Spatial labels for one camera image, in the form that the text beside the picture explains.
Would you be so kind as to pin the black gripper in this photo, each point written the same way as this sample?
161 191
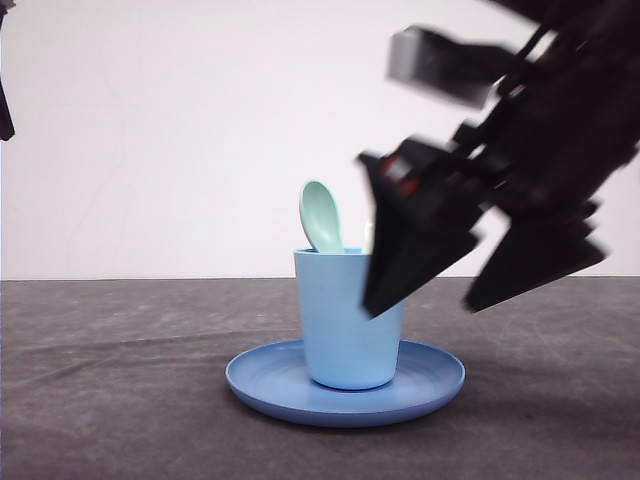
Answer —
566 117

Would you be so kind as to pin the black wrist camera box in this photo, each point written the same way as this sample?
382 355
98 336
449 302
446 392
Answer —
429 61

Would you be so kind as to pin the light blue plastic cup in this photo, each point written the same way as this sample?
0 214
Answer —
345 347

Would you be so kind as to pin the mint green plastic spoon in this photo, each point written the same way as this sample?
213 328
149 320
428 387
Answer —
319 218

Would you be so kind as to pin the white plastic fork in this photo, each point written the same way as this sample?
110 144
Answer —
369 237

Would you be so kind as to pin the blue plastic plate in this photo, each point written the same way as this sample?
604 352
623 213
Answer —
273 380

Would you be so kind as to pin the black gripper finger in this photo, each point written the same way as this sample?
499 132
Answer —
422 226

